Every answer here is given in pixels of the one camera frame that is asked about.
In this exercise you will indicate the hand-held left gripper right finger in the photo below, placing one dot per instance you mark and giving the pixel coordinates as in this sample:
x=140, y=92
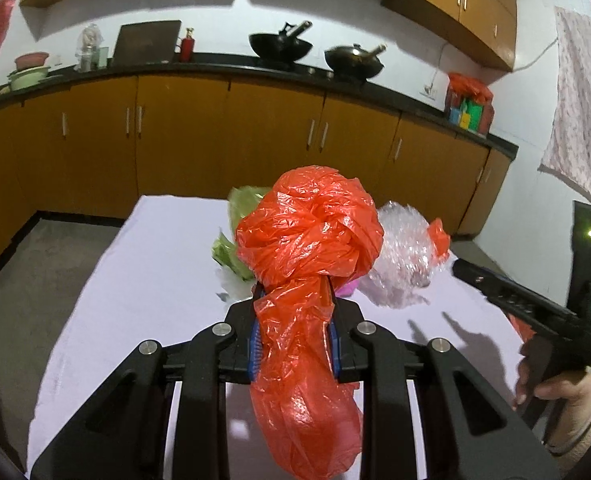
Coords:
x=336, y=355

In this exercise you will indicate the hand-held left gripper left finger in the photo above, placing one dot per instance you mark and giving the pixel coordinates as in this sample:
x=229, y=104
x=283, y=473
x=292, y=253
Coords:
x=254, y=355

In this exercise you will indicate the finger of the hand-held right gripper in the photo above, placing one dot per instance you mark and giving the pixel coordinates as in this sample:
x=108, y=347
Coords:
x=480, y=277

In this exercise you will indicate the small orange plastic bag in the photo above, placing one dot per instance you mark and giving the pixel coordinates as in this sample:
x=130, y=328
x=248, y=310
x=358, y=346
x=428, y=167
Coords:
x=523, y=328
x=440, y=237

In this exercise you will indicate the long orange plastic bag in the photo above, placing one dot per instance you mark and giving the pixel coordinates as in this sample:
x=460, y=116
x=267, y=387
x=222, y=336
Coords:
x=310, y=230

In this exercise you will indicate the person's right hand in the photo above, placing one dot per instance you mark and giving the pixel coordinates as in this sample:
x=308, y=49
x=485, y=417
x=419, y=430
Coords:
x=565, y=387

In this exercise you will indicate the purple plastic bag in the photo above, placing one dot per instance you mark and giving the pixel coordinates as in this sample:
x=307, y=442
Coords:
x=349, y=289

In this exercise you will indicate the white plastic bag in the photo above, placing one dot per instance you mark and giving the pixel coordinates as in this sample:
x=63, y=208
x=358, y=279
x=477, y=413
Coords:
x=235, y=287

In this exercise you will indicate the clear bubble wrap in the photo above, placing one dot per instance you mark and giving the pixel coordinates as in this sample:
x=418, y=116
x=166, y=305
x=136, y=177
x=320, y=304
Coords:
x=405, y=255

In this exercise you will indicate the yellow-green plastic bag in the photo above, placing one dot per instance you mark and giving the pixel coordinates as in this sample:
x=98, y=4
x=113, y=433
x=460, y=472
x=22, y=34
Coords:
x=248, y=202

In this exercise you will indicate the green carton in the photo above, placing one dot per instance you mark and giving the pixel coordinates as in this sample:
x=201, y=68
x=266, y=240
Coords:
x=469, y=115

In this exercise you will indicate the blue and yellow box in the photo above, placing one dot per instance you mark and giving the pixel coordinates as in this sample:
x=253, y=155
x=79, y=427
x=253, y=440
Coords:
x=454, y=115

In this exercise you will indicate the pink floral hanging cloth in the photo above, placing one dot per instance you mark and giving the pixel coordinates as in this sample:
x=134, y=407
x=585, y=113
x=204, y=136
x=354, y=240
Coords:
x=585, y=120

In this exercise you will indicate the red bag over condiments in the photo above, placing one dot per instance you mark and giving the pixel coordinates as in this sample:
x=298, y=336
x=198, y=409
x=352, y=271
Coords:
x=468, y=87

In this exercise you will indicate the wooden lower cabinets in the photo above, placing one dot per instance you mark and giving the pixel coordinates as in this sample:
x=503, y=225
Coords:
x=185, y=135

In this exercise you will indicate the wooden cabinets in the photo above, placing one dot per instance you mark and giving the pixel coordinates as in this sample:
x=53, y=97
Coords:
x=475, y=5
x=185, y=135

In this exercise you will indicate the black pot with lid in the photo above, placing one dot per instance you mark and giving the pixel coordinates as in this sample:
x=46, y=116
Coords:
x=353, y=62

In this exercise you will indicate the gas stove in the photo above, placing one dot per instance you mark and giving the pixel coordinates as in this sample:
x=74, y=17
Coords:
x=315, y=71

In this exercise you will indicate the wooden upper cabinets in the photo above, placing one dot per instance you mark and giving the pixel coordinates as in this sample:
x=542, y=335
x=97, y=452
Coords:
x=475, y=5

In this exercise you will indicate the black kitchen countertop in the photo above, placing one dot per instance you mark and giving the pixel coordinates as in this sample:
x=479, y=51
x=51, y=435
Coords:
x=215, y=67

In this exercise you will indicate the black wok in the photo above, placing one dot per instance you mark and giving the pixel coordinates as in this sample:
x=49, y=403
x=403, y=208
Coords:
x=280, y=47

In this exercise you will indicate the small red bottle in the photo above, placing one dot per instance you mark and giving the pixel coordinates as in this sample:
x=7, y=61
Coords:
x=187, y=47

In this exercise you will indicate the dark cutting board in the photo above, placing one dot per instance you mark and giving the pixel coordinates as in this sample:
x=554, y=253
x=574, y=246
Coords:
x=145, y=42

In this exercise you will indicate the clear bag with jar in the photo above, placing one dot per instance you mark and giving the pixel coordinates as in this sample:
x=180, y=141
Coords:
x=89, y=47

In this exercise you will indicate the stacked bowls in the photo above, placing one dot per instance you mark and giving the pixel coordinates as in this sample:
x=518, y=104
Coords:
x=27, y=79

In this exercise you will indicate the red plastic basin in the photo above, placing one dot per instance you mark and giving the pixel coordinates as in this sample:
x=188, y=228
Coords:
x=31, y=60

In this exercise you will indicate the white wall socket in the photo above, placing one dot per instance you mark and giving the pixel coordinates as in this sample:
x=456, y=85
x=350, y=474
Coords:
x=428, y=91

